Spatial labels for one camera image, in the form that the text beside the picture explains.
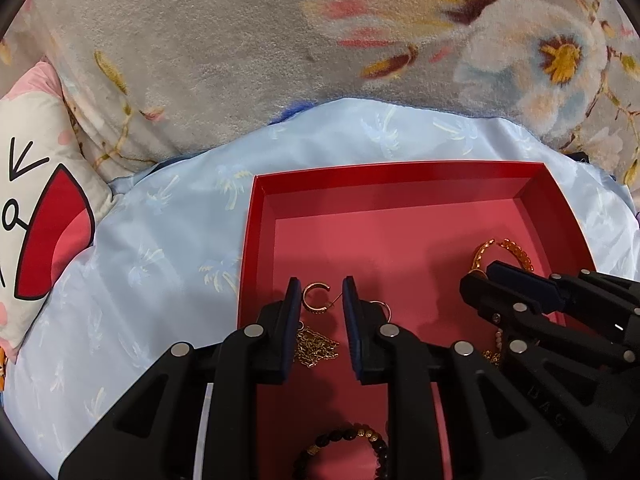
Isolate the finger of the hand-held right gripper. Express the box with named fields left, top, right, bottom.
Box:
left=460, top=276, right=547, bottom=342
left=486, top=260, right=567, bottom=314

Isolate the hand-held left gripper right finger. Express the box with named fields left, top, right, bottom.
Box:
left=341, top=276, right=586, bottom=480

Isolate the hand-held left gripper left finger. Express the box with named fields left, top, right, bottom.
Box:
left=59, top=276, right=303, bottom=480

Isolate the gold hoop earring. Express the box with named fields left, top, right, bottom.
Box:
left=302, top=282, right=346, bottom=316

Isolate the gold chain necklace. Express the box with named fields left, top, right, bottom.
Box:
left=295, top=322, right=341, bottom=367

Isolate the dark bead bracelet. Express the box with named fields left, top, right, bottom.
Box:
left=292, top=424, right=390, bottom=480

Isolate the red cardboard box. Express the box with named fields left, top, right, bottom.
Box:
left=235, top=160, right=601, bottom=480

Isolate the light blue palm-print sheet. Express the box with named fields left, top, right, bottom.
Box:
left=0, top=97, right=640, bottom=480

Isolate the cartoon face pillow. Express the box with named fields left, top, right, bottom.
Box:
left=0, top=62, right=118, bottom=361

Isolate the grey floral blanket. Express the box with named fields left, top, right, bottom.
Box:
left=0, top=0, right=640, bottom=186

